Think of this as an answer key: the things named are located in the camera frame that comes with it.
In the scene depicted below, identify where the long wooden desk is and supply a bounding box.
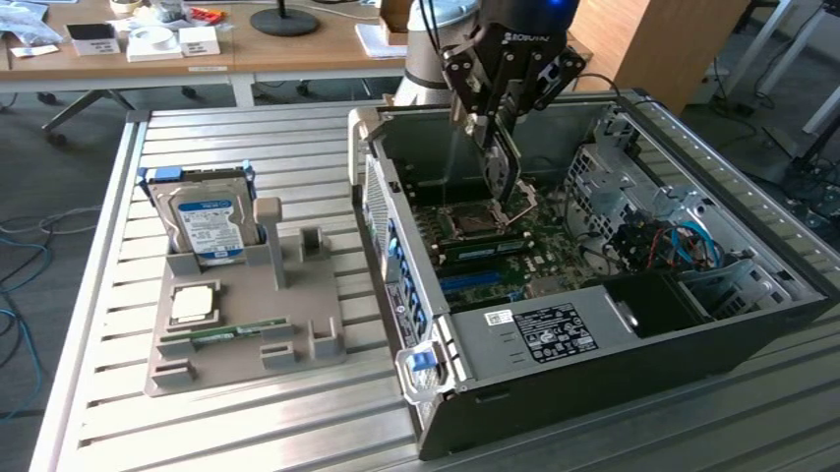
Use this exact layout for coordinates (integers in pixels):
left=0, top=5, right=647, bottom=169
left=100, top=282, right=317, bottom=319
left=0, top=0, right=596, bottom=145

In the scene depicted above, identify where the grey power supply unit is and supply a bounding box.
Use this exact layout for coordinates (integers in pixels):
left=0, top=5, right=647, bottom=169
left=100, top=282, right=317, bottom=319
left=449, top=284, right=643, bottom=384

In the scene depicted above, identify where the clear plastic bag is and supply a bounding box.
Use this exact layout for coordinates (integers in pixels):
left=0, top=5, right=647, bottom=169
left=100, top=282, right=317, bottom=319
left=0, top=1, right=66, bottom=46

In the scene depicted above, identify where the black round lamp base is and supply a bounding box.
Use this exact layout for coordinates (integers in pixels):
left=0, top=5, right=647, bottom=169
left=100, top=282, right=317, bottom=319
left=249, top=0, right=323, bottom=37

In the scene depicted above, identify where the hard disk in blue caddy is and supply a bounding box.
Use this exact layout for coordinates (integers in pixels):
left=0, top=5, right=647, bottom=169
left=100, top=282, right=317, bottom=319
left=136, top=159, right=265, bottom=267

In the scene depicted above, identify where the white tape roll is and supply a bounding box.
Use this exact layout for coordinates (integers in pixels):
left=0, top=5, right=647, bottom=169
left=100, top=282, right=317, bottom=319
left=128, top=26, right=178, bottom=50

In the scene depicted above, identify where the small white box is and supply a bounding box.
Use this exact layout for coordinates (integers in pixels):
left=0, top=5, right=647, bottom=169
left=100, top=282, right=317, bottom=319
left=178, top=26, right=221, bottom=58

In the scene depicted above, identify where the blue SATA wire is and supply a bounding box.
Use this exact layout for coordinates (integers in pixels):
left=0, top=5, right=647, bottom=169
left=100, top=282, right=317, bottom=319
left=661, top=220, right=725, bottom=270

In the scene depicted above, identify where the grey parts rack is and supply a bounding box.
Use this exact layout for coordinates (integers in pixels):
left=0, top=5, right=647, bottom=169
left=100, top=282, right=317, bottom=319
left=143, top=196, right=349, bottom=398

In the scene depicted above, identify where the white floor cable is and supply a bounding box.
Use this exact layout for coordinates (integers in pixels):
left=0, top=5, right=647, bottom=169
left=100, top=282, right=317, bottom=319
left=0, top=205, right=102, bottom=237

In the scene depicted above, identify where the silver disk bay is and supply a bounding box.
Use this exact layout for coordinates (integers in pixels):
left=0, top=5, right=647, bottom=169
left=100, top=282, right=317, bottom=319
left=675, top=255, right=800, bottom=321

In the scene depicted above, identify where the white desk frame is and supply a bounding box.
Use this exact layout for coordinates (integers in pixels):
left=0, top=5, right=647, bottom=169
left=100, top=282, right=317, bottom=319
left=719, top=0, right=840, bottom=135

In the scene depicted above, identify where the green motherboard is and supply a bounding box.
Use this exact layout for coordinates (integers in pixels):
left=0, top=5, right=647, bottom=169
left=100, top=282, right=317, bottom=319
left=412, top=171, right=629, bottom=316

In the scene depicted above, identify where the black chair base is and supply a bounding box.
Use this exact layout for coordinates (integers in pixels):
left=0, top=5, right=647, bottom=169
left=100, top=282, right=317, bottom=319
left=760, top=125, right=840, bottom=232

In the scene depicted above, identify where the black open PC case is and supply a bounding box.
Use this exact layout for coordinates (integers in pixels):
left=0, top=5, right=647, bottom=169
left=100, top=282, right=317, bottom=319
left=346, top=88, right=840, bottom=461

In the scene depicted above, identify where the metal socket cover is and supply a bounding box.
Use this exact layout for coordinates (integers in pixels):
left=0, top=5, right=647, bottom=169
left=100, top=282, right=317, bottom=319
left=490, top=179, right=541, bottom=230

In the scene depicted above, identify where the black Nvidia graphics card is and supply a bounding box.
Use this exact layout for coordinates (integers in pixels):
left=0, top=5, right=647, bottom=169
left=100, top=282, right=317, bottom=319
left=466, top=110, right=526, bottom=207

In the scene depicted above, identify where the blue floor cable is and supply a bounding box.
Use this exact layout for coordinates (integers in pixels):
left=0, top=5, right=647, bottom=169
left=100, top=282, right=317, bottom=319
left=0, top=235, right=51, bottom=424

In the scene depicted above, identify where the CPU socket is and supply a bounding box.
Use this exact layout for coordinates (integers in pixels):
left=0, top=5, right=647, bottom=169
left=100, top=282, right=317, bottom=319
left=438, top=201, right=510, bottom=242

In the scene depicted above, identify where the flat white box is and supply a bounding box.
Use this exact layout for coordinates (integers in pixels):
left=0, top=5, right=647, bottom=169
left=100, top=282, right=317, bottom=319
left=124, top=37, right=186, bottom=64

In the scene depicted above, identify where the silver perforated drive cage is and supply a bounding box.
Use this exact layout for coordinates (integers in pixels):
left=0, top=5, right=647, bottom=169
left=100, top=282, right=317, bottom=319
left=562, top=142, right=724, bottom=274

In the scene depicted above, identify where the small cardboard box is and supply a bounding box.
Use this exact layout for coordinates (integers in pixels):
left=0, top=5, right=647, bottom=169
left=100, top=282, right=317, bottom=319
left=378, top=0, right=414, bottom=34

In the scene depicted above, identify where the white box with black top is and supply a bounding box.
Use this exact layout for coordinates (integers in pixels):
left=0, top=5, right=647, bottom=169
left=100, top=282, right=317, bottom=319
left=64, top=22, right=123, bottom=57

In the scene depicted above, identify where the white paper stack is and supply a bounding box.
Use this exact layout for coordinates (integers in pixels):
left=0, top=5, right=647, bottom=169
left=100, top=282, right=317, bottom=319
left=354, top=22, right=410, bottom=61

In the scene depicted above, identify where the blue case latch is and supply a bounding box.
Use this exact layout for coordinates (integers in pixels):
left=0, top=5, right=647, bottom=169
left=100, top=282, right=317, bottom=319
left=406, top=349, right=440, bottom=376

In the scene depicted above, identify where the white paper card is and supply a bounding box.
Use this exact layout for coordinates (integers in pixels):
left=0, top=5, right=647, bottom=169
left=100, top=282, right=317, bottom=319
left=8, top=44, right=62, bottom=59

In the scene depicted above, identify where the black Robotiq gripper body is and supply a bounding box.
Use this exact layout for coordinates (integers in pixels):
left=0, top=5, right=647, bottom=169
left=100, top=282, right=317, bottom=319
left=476, top=0, right=584, bottom=65

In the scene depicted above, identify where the wooden cabinet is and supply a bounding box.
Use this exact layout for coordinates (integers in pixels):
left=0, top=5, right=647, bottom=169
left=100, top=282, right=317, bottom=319
left=568, top=0, right=751, bottom=115

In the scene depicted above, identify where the long expansion slot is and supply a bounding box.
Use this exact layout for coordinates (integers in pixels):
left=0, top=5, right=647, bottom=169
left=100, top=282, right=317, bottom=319
left=446, top=288, right=524, bottom=304
left=438, top=272, right=510, bottom=294

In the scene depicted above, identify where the grey case handle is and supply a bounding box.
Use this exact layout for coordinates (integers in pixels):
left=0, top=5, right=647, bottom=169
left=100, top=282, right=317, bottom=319
left=346, top=107, right=388, bottom=201
left=394, top=338, right=462, bottom=406

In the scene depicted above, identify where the silver CPU chip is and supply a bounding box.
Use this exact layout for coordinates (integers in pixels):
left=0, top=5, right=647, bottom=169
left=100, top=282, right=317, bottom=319
left=170, top=285, right=217, bottom=324

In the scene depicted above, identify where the black cable behind case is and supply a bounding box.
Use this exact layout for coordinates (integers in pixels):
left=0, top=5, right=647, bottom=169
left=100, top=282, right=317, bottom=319
left=580, top=72, right=657, bottom=107

